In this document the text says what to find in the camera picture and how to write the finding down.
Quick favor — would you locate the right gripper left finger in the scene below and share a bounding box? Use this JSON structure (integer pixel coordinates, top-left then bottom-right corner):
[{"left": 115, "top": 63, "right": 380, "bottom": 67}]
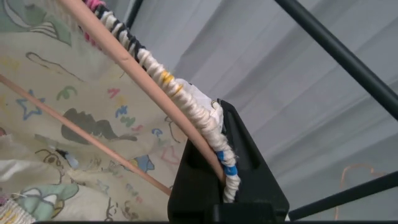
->
[{"left": 167, "top": 138, "right": 226, "bottom": 223}]

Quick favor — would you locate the black clothes rack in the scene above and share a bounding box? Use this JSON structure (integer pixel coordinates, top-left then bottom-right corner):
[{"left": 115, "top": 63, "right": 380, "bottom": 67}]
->
[{"left": 124, "top": 0, "right": 398, "bottom": 222}]

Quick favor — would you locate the white curtain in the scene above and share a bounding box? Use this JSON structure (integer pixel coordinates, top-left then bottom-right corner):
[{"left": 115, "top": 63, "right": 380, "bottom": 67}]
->
[{"left": 105, "top": 0, "right": 398, "bottom": 222}]

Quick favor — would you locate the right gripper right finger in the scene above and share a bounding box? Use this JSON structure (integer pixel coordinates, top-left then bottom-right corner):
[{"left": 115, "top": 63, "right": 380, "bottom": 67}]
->
[{"left": 216, "top": 98, "right": 290, "bottom": 223}]

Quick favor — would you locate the cream printed garment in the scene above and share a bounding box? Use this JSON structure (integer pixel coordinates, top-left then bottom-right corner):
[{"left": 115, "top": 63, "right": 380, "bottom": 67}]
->
[{"left": 0, "top": 0, "right": 242, "bottom": 222}]

